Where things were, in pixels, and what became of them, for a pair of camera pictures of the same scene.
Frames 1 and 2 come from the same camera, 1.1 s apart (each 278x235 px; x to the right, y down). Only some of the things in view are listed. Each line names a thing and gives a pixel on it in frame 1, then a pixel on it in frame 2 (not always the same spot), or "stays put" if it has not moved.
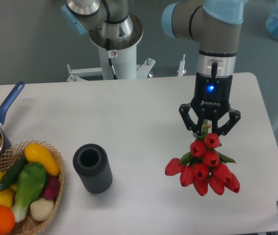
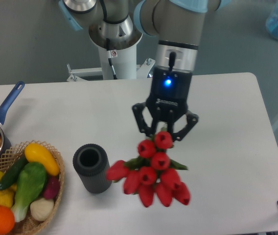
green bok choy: (31, 181) stays put
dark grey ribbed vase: (91, 163) stays put
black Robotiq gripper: (212, 95) → (168, 100)
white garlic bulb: (41, 209) stays put
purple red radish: (52, 187) stays put
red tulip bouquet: (202, 166) → (152, 173)
